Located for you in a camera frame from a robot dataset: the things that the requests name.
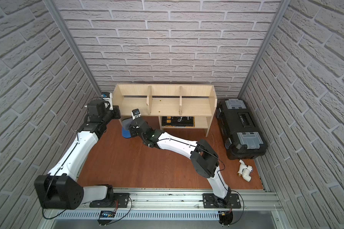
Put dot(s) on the black controller board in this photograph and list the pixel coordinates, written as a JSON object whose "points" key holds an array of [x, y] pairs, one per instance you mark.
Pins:
{"points": [[106, 217], [225, 217]]}

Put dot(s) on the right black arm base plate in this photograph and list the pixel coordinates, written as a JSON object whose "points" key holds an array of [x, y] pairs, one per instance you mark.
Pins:
{"points": [[231, 201]]}

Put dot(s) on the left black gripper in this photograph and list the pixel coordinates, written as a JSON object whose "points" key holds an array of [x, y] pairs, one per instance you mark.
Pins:
{"points": [[116, 113]]}

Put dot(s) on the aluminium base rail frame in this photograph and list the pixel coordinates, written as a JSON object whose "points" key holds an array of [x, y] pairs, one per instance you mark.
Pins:
{"points": [[260, 202]]}

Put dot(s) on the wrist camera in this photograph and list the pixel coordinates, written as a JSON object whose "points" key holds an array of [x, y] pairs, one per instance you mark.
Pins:
{"points": [[107, 97], [136, 113]]}

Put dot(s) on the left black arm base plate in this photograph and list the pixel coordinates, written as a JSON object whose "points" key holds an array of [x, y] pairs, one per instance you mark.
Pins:
{"points": [[120, 200]]}

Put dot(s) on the white pvc pipe fitting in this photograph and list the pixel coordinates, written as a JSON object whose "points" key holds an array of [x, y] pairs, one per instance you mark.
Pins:
{"points": [[245, 171]]}

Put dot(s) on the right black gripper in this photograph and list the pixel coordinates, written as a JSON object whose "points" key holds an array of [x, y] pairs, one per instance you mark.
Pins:
{"points": [[134, 132]]}

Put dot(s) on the left black controller board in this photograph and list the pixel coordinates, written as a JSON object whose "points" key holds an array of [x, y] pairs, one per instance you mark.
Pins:
{"points": [[106, 217]]}

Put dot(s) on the left aluminium corner post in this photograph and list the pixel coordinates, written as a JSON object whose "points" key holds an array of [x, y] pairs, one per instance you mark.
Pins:
{"points": [[59, 20]]}

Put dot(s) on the light wooden bookshelf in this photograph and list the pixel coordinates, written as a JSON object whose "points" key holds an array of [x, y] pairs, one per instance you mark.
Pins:
{"points": [[198, 101]]}

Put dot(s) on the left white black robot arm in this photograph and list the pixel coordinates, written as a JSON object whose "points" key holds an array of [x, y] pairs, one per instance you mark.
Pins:
{"points": [[59, 189]]}

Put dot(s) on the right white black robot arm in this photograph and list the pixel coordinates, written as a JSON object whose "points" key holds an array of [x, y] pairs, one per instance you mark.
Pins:
{"points": [[203, 157]]}

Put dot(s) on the right black controller board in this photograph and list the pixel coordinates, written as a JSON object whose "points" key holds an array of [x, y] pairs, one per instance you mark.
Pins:
{"points": [[225, 217]]}

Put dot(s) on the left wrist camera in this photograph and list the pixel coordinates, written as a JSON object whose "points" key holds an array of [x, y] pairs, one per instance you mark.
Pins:
{"points": [[107, 97]]}

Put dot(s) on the black yellow book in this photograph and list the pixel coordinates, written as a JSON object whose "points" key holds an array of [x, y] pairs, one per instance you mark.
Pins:
{"points": [[177, 121]]}

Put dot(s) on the white vented cable duct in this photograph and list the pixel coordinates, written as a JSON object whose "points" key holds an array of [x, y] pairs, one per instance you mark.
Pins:
{"points": [[144, 215]]}

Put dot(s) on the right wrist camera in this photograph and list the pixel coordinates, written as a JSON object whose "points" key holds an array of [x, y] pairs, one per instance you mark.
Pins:
{"points": [[136, 113]]}

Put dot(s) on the blue and grey cloth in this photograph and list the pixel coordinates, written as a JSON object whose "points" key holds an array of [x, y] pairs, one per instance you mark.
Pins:
{"points": [[126, 132]]}

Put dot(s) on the right aluminium corner post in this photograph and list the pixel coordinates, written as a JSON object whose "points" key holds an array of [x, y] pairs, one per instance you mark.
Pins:
{"points": [[266, 41]]}

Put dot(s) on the black toolbox grey latches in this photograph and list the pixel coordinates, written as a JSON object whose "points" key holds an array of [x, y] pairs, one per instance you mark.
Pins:
{"points": [[241, 135]]}

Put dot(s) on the aluminium corner post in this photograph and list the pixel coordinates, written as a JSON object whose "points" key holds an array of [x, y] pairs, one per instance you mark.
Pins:
{"points": [[59, 20], [266, 41]]}

